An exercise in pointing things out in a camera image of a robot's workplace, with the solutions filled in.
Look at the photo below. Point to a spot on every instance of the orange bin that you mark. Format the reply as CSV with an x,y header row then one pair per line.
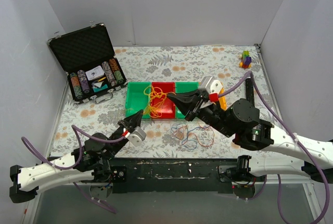
x,y
222,100

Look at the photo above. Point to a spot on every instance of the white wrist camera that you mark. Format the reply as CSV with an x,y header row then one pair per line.
x,y
137,136
212,87

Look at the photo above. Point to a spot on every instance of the floral table mat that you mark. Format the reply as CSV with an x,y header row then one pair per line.
x,y
167,138

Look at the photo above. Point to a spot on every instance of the red bin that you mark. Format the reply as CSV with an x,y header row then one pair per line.
x,y
160,106

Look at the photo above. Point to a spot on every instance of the green bin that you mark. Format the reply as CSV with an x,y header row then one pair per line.
x,y
137,97
184,87

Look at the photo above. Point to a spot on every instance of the aluminium frame rail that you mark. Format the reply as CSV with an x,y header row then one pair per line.
x,y
308,187

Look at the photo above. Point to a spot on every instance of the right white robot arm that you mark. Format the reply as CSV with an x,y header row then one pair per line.
x,y
300,155

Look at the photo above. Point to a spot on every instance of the colourful toy block figure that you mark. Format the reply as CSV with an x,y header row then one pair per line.
x,y
245,60

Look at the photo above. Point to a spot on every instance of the black poker chip case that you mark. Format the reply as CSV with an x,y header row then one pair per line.
x,y
89,61

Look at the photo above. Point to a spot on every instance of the right green bin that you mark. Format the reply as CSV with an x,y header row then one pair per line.
x,y
184,87

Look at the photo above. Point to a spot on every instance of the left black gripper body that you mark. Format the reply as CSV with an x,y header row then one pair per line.
x,y
124,125

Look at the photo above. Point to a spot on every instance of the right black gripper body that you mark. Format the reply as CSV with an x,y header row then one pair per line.
x,y
197,104

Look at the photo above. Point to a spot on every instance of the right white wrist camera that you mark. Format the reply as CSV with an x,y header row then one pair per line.
x,y
212,87

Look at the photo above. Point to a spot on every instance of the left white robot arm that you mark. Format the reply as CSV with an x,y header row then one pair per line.
x,y
91,162

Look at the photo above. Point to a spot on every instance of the black microphone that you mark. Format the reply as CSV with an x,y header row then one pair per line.
x,y
249,90

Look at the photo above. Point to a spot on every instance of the left green bin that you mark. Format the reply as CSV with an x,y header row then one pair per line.
x,y
137,97

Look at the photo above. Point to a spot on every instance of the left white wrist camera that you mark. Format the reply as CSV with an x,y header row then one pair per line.
x,y
137,136

